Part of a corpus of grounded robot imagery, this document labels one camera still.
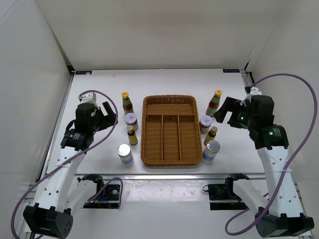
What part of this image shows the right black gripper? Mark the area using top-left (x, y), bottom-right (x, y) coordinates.
top-left (213, 97), bottom-right (256, 130)

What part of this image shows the silver-top shaker bottle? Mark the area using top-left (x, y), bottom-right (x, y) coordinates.
top-left (117, 144), bottom-right (134, 166)
top-left (203, 140), bottom-right (220, 162)

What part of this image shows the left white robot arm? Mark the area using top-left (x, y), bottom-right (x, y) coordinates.
top-left (23, 100), bottom-right (118, 239)

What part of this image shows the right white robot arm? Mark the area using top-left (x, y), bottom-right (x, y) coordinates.
top-left (214, 95), bottom-right (315, 238)

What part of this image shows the right green sauce bottle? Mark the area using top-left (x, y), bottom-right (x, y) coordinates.
top-left (206, 90), bottom-right (222, 117)

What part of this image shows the green sauce bottle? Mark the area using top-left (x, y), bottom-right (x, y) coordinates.
top-left (122, 92), bottom-right (134, 115)
top-left (206, 90), bottom-right (222, 117)

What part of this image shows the left green sauce bottle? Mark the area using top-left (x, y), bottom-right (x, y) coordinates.
top-left (122, 92), bottom-right (134, 115)

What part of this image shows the left white-lid jar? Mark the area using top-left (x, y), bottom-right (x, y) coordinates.
top-left (125, 113), bottom-right (139, 131)

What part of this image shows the white-lid jar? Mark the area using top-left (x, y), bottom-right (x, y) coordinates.
top-left (125, 113), bottom-right (139, 131)
top-left (199, 115), bottom-right (212, 134)

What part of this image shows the right white-lid jar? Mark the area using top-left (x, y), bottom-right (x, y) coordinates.
top-left (199, 115), bottom-right (212, 134)

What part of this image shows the right small yellow bottle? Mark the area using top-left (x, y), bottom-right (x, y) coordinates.
top-left (203, 126), bottom-right (218, 145)

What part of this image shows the small yellow bottle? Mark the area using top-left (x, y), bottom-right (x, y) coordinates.
top-left (203, 126), bottom-right (218, 145)
top-left (127, 125), bottom-right (138, 145)

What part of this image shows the left small yellow bottle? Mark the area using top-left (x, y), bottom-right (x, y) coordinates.
top-left (127, 125), bottom-right (138, 145)

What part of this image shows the woven wicker basket tray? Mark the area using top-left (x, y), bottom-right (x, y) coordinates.
top-left (141, 95), bottom-right (202, 167)

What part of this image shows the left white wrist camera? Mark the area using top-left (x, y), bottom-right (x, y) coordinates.
top-left (78, 92), bottom-right (96, 104)

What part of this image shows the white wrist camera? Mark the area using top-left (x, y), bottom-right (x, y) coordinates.
top-left (78, 92), bottom-right (96, 104)
top-left (240, 86), bottom-right (262, 107)

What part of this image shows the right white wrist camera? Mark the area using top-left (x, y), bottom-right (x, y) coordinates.
top-left (240, 86), bottom-right (262, 107)

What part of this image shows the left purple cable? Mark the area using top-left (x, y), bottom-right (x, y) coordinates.
top-left (10, 90), bottom-right (123, 239)

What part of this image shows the purple cable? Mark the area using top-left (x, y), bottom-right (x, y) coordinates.
top-left (10, 90), bottom-right (123, 239)
top-left (225, 73), bottom-right (318, 236)

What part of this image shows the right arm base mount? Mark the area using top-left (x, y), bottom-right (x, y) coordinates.
top-left (202, 184), bottom-right (248, 211)

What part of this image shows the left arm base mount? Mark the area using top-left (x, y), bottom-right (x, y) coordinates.
top-left (81, 174), bottom-right (124, 209)

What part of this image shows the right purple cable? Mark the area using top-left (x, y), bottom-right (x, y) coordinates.
top-left (225, 73), bottom-right (318, 236)

